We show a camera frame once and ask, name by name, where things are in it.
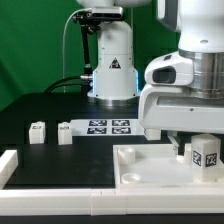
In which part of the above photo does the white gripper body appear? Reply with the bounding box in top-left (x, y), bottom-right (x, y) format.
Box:
top-left (138, 51), bottom-right (224, 134)

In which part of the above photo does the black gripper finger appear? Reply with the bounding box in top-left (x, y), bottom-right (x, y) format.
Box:
top-left (168, 135), bottom-right (180, 154)

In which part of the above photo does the white square tabletop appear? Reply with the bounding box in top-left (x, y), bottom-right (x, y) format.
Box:
top-left (113, 144), bottom-right (224, 188)

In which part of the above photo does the white marker sheet with tags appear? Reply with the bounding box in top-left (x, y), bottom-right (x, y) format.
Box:
top-left (70, 119), bottom-right (144, 136)

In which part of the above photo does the black cable bundle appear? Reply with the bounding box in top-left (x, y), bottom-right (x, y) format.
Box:
top-left (43, 75), bottom-right (88, 94)

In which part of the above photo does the black camera on mount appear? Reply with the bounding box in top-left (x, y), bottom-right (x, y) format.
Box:
top-left (72, 6), bottom-right (124, 24)

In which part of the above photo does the white obstacle wall front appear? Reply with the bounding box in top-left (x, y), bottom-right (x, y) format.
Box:
top-left (0, 188), bottom-right (224, 216)

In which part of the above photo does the white obstacle wall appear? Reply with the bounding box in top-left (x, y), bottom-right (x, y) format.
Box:
top-left (0, 188), bottom-right (224, 216)
top-left (0, 150), bottom-right (18, 190)

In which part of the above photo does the white cable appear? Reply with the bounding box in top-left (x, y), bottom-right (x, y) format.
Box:
top-left (62, 8), bottom-right (88, 94)

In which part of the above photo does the white obstacle wall left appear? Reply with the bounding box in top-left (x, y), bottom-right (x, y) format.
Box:
top-left (0, 150), bottom-right (18, 190)

